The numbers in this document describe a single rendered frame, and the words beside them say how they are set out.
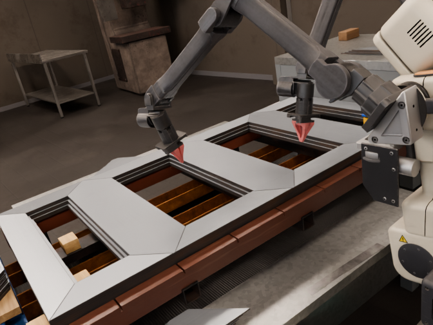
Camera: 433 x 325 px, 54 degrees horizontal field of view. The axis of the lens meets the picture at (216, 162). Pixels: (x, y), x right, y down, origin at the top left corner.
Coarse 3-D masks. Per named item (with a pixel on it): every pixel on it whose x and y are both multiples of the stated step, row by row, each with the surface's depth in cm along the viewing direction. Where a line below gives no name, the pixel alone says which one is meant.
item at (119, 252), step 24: (360, 120) 187; (312, 144) 169; (336, 144) 160; (144, 168) 173; (192, 168) 164; (336, 168) 143; (240, 192) 141; (288, 192) 132; (48, 216) 154; (216, 240) 119; (168, 264) 111; (120, 288) 104; (72, 312) 98
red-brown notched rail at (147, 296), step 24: (360, 168) 144; (312, 192) 134; (336, 192) 139; (264, 216) 126; (288, 216) 128; (240, 240) 118; (264, 240) 124; (192, 264) 110; (216, 264) 115; (144, 288) 105; (168, 288) 107; (96, 312) 100; (120, 312) 100; (144, 312) 104
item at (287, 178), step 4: (292, 172) 142; (284, 176) 141; (288, 176) 140; (292, 176) 140; (276, 180) 139; (280, 180) 138; (284, 180) 138; (288, 180) 138; (292, 180) 137; (268, 184) 137; (272, 184) 137; (276, 184) 136; (280, 184) 136; (284, 184) 135; (260, 188) 136; (264, 188) 135; (268, 188) 135; (272, 188) 134; (276, 188) 134
